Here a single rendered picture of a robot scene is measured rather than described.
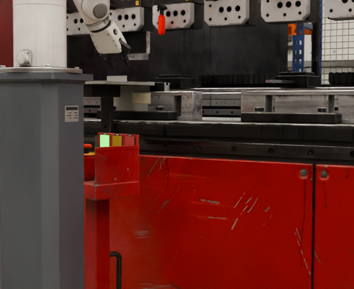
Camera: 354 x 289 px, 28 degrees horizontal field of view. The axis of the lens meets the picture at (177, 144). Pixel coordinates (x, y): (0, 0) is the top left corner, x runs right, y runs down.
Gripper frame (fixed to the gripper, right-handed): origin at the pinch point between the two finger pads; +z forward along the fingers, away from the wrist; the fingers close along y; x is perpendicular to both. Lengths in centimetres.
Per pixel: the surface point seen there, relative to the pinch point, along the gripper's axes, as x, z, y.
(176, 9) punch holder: -14.0, -10.3, -20.2
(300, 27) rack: -144, 86, 8
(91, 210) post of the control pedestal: 53, 14, -14
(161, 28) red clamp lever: -7.4, -7.5, -16.8
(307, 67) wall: -323, 248, 107
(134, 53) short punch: -8.3, 2.1, -0.8
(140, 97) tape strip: 3.2, 12.5, -4.6
